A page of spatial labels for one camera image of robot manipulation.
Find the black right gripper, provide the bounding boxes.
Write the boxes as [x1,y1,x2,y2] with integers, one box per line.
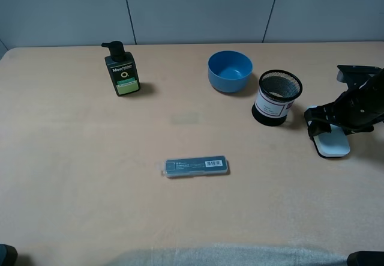
[304,78,383,139]

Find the white whiteboard eraser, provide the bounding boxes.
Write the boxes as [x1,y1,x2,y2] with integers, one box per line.
[311,104,350,159]

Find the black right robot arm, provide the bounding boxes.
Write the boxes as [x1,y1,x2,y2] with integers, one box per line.
[304,65,383,138]

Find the dark object bottom right corner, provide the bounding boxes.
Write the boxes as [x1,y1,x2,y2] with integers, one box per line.
[347,251,384,266]

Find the dark object corner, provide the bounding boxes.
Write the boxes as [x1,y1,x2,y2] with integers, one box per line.
[347,251,384,266]
[0,244,18,266]

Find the dark object bottom left corner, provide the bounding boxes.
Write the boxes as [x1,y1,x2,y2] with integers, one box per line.
[0,244,18,266]

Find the black mesh pen holder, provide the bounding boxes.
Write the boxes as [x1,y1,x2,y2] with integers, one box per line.
[251,70,303,127]

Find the blue plastic bowl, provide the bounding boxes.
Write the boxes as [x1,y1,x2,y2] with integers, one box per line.
[208,50,253,93]

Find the grey clear pencil lead case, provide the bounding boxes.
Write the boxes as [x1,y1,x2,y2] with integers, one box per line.
[154,156,230,179]

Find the grey cloth at table edge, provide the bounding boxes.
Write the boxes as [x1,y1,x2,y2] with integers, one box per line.
[107,244,347,265]

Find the dark pump soap bottle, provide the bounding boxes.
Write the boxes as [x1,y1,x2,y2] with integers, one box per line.
[101,41,141,96]

